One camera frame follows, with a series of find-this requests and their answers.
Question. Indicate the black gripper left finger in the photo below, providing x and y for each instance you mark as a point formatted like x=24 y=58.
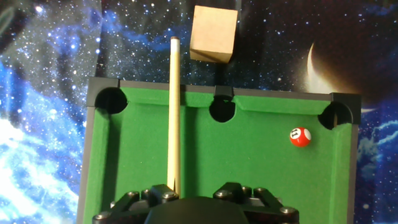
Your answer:
x=155 y=194

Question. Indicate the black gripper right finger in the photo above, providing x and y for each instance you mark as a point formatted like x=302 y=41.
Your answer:
x=248 y=196

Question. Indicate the wooden pool cue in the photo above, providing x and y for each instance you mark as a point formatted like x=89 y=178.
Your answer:
x=174 y=124

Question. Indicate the mini green pool table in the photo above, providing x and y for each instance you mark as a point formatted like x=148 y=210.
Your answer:
x=248 y=161

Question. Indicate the red striped pool ball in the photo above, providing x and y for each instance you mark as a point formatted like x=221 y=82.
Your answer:
x=300 y=140

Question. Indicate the galaxy print cloth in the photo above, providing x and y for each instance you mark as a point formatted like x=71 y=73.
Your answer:
x=37 y=124

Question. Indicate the wooden cube block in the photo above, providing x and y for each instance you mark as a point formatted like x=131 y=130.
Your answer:
x=214 y=31

